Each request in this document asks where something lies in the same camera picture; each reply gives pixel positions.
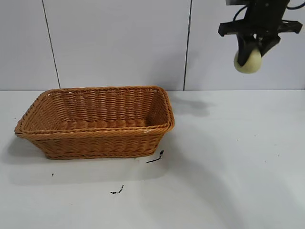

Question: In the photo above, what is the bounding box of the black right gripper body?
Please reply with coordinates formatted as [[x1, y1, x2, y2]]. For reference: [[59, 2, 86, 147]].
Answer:
[[218, 0, 301, 39]]

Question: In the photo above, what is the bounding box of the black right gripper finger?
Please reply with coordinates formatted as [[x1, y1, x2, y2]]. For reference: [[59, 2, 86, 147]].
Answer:
[[237, 33, 257, 67], [258, 35, 281, 58]]

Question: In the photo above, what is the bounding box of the pale yellow egg yolk pastry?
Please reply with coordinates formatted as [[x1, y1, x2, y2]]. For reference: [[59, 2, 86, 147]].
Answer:
[[234, 46, 263, 75]]

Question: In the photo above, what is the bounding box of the brown woven wicker basket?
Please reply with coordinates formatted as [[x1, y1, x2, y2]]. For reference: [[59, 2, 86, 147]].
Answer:
[[14, 85, 176, 160]]

